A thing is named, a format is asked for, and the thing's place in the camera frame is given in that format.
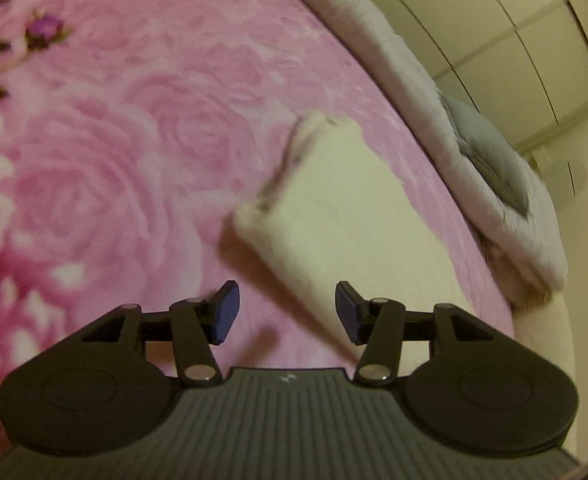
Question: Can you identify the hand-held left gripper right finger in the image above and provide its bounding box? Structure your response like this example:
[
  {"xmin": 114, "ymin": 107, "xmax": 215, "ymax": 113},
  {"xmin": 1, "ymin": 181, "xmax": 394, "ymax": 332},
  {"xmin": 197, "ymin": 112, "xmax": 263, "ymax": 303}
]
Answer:
[{"xmin": 335, "ymin": 281, "xmax": 480, "ymax": 388}]

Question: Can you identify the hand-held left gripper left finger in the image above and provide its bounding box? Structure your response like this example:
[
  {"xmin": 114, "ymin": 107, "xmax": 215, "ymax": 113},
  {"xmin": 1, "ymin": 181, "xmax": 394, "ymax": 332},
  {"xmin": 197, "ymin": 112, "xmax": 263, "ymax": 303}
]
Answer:
[{"xmin": 80, "ymin": 280, "xmax": 241, "ymax": 389}]

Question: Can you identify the white cloth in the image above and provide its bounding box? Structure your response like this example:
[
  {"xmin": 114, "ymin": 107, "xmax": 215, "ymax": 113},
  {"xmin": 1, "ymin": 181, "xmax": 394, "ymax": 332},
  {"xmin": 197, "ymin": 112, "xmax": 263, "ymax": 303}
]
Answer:
[{"xmin": 231, "ymin": 110, "xmax": 518, "ymax": 380}]

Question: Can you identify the pink floral blanket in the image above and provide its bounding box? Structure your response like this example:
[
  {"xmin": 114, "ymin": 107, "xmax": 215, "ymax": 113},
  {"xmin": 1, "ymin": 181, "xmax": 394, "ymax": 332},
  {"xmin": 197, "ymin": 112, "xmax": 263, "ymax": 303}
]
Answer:
[{"xmin": 0, "ymin": 0, "xmax": 518, "ymax": 397}]

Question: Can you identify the grey cushion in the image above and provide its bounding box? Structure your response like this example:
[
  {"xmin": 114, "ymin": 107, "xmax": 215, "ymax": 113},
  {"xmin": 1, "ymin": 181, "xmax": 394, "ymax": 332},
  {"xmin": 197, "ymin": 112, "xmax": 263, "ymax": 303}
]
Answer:
[{"xmin": 440, "ymin": 94, "xmax": 532, "ymax": 217}]

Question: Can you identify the grey fluffy blanket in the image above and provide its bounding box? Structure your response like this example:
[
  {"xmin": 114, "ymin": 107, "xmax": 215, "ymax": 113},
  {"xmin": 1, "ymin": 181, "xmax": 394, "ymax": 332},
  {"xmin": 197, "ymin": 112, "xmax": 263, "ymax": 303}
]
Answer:
[{"xmin": 263, "ymin": 0, "xmax": 570, "ymax": 307}]

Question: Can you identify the cream wardrobe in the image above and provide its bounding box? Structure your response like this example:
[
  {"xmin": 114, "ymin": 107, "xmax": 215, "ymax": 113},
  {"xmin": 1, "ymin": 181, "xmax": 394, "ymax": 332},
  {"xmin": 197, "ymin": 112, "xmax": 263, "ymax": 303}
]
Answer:
[{"xmin": 351, "ymin": 0, "xmax": 588, "ymax": 153}]

